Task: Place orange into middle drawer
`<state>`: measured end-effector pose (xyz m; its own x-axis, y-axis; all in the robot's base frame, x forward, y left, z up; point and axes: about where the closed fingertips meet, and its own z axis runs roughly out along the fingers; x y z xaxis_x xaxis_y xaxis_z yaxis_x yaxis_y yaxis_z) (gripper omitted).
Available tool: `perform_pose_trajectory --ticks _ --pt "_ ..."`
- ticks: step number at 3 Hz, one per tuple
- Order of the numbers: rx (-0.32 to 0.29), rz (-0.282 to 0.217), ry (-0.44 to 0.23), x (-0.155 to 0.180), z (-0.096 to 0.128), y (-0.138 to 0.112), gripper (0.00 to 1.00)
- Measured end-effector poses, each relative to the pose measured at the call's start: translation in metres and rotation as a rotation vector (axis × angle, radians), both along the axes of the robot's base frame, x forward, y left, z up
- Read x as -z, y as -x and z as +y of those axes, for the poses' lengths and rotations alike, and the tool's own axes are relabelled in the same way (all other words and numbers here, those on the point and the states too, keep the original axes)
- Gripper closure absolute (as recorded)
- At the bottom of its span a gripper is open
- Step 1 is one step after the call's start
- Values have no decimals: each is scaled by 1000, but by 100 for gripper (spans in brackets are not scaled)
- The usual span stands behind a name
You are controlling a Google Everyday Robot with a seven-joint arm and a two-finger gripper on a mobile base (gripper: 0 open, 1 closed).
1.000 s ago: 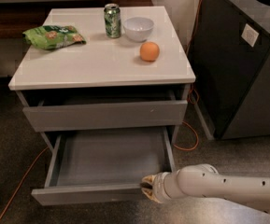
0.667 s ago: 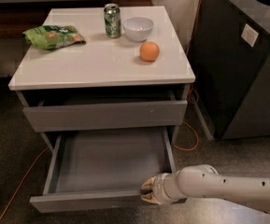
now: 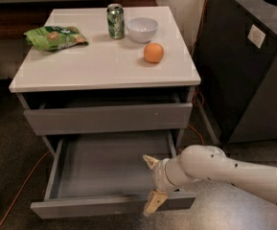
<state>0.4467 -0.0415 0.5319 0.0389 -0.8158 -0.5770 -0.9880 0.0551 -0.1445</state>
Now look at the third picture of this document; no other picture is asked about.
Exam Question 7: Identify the black bin cabinet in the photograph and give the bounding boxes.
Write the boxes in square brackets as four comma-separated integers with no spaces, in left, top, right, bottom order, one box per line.
[194,0,277,143]

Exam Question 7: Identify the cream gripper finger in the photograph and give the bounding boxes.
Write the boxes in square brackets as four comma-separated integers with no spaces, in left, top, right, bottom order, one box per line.
[143,190,168,217]
[143,154,159,170]

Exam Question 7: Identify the grey drawer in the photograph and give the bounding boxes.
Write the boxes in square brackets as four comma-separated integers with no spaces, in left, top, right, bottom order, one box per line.
[24,93,193,136]
[30,129,197,220]

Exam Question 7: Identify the orange fruit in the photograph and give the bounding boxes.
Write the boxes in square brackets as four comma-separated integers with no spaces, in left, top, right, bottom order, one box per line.
[144,43,164,63]

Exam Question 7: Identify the orange cable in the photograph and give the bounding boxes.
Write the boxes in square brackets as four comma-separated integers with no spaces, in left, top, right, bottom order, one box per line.
[0,0,219,230]

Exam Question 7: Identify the grey top drawer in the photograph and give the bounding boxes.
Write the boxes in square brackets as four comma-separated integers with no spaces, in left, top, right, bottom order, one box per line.
[24,93,193,136]

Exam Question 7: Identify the green snack bag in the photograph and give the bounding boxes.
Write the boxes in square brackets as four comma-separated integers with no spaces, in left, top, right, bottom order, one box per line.
[24,26,88,52]

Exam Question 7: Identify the white bowl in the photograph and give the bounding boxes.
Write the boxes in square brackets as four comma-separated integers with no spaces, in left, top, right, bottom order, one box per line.
[127,17,158,43]

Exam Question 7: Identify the white label on cabinet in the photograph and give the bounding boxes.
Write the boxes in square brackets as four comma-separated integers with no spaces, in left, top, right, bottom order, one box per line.
[247,25,265,48]

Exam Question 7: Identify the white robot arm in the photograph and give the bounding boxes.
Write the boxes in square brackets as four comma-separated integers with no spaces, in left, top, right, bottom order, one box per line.
[143,145,277,216]

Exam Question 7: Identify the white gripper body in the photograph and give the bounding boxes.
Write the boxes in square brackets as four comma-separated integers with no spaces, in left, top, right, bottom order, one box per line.
[152,158,179,194]

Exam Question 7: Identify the grey drawer cabinet white top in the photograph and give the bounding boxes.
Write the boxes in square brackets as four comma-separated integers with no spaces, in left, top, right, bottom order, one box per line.
[10,7,200,151]

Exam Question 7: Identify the green soda can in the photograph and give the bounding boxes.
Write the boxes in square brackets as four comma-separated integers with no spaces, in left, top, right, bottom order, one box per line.
[106,4,125,39]

